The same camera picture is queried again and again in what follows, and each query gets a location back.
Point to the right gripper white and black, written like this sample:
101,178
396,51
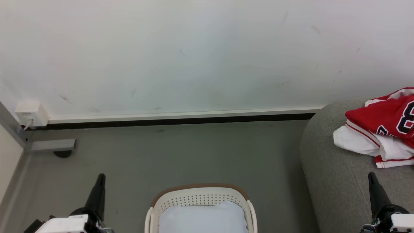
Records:
399,221

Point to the left gripper white and black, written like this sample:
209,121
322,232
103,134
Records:
64,225

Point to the red and white jersey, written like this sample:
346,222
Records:
385,126

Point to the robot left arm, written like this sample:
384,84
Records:
32,227

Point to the grey fabric sofa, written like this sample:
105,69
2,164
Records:
343,181

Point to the beige partition panel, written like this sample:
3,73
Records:
8,158

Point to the black baseboard strip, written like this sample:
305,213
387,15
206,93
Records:
168,122

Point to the white perforated laundry basket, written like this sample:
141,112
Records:
200,195

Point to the light blue cloth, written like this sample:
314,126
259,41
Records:
203,218

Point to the white baseboard strip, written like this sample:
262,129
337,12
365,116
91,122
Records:
181,115

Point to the black round frame foot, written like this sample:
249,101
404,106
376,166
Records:
62,153

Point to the white wall socket box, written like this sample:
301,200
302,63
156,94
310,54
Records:
31,114

